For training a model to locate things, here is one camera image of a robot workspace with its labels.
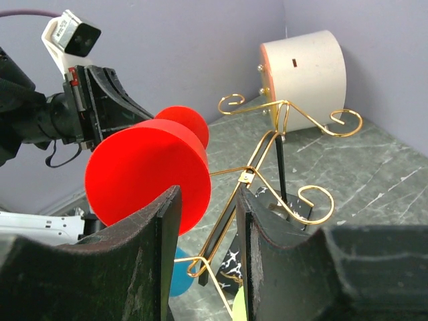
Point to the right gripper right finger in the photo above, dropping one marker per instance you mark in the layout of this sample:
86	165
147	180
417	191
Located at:
349	272

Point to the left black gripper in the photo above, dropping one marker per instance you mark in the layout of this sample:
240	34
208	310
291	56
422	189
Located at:
93	103

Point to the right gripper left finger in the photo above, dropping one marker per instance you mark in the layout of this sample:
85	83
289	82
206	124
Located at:
122	272

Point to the red plastic wine glass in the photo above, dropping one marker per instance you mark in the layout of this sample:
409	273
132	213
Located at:
131	168

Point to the green plastic wine glass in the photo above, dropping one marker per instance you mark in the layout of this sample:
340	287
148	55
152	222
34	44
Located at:
238	308

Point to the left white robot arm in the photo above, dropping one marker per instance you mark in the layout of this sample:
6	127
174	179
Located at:
23	121

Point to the blue plastic wine glass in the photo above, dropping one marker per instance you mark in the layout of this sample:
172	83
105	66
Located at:
180	281

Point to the round beige drawer cabinet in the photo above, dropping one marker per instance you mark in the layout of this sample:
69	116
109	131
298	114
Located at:
308	71

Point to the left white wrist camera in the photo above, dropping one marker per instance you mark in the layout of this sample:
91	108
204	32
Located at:
69	40

